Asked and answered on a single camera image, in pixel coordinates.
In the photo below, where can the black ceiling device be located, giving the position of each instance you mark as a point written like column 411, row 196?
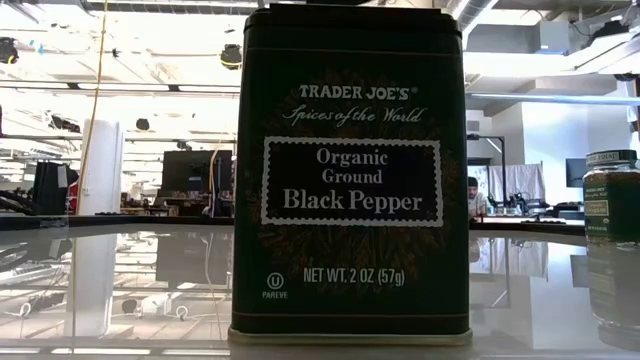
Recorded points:
column 142, row 124
column 231, row 55
column 7, row 50

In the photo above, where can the black cabinet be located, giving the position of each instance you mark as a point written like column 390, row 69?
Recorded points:
column 50, row 187

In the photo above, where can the black pepper tin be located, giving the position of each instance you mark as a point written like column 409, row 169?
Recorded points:
column 350, row 175

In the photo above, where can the silver spiral air duct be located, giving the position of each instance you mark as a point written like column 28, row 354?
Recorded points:
column 472, row 12

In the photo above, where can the green lid spice jar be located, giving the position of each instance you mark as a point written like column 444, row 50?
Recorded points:
column 612, row 200

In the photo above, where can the dark wall monitor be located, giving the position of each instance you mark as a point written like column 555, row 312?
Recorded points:
column 575, row 172

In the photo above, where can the white round column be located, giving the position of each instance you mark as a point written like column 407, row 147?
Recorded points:
column 102, row 170

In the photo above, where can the white hanging cloth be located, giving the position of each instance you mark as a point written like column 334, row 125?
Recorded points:
column 520, row 180

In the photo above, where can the black aluminium table frame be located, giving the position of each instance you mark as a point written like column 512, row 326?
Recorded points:
column 125, row 220

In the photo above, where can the black computer monitor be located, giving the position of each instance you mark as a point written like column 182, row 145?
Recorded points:
column 200, row 170

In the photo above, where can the black stand frame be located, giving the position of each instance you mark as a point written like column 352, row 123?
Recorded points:
column 503, row 175

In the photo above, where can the grey ceiling duct box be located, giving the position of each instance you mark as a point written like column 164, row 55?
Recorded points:
column 552, row 37

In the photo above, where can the person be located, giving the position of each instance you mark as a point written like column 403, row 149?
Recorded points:
column 475, row 200

